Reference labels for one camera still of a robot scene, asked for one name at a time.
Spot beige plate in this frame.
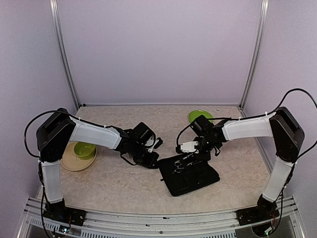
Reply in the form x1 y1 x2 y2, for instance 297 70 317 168
60 142 97 172

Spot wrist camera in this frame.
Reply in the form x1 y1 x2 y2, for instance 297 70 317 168
147 137 163 153
175 141 199 154

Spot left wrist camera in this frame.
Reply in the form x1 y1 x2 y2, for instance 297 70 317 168
147 137 163 153

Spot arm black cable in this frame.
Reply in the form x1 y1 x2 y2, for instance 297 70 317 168
266 88 317 117
23 110 72 157

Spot aluminium frame post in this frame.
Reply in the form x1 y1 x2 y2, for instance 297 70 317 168
239 0 269 111
50 0 81 110

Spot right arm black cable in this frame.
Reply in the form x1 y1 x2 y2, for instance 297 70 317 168
266 88 317 117

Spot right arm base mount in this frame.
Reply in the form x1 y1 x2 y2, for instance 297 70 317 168
236 206 280 226

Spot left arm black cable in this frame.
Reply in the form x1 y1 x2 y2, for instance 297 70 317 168
23 110 72 157

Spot right aluminium frame post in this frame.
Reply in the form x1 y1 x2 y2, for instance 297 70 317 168
239 0 269 111

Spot front aluminium rail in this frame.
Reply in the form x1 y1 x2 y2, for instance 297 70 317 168
15 197 307 238

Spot silver scissors black blades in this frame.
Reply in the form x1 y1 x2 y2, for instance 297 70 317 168
183 154 202 167

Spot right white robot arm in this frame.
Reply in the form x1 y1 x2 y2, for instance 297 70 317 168
180 107 305 220

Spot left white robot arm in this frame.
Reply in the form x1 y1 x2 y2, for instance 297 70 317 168
36 108 162 221

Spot green bowl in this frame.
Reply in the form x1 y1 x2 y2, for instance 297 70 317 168
74 142 96 160

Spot green plate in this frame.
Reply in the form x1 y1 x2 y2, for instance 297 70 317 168
188 110 213 122

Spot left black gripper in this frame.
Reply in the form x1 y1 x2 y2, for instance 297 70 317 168
130 142 159 169

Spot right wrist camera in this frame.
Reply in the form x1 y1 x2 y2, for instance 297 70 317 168
175 141 199 154

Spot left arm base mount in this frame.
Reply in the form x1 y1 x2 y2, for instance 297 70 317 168
43 200 87 227

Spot black tool pouch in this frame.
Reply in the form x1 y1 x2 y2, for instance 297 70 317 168
158 154 220 197

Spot left aluminium frame post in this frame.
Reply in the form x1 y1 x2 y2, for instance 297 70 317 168
50 0 81 110

